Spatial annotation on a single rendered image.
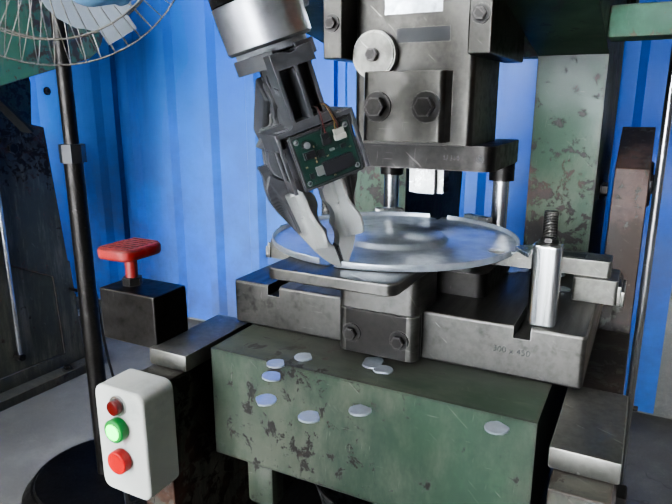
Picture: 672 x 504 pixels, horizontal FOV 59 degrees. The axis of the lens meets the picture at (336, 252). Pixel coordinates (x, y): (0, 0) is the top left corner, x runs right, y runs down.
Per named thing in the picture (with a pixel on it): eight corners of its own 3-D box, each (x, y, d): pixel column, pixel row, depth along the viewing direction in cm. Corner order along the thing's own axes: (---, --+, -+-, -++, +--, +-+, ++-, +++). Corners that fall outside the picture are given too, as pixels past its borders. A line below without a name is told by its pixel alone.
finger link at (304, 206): (329, 291, 54) (296, 198, 51) (310, 274, 60) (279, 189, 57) (359, 278, 55) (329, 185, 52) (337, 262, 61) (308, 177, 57)
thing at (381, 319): (390, 416, 57) (394, 280, 54) (267, 385, 63) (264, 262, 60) (463, 330, 78) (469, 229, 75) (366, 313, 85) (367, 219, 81)
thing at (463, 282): (484, 299, 73) (485, 275, 73) (339, 277, 82) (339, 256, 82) (511, 267, 87) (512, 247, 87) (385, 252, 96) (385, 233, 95)
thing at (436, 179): (441, 195, 78) (442, 166, 77) (406, 192, 80) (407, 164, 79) (448, 191, 81) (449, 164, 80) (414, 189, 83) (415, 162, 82)
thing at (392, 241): (349, 210, 91) (349, 205, 91) (545, 231, 76) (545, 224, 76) (220, 249, 67) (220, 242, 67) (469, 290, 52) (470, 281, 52)
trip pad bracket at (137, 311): (164, 432, 78) (153, 289, 74) (111, 414, 83) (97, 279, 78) (195, 411, 84) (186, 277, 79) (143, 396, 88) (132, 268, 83)
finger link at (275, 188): (285, 239, 56) (252, 151, 53) (281, 236, 58) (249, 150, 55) (330, 220, 58) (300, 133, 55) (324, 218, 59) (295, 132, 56)
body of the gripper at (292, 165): (294, 205, 50) (242, 60, 45) (270, 190, 57) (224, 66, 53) (375, 171, 51) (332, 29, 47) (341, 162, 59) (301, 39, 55)
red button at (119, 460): (125, 478, 68) (123, 456, 67) (107, 471, 69) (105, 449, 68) (133, 472, 69) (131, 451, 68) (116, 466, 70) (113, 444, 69)
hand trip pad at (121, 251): (130, 310, 76) (125, 251, 74) (97, 302, 78) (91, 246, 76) (169, 294, 82) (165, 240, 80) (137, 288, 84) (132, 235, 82)
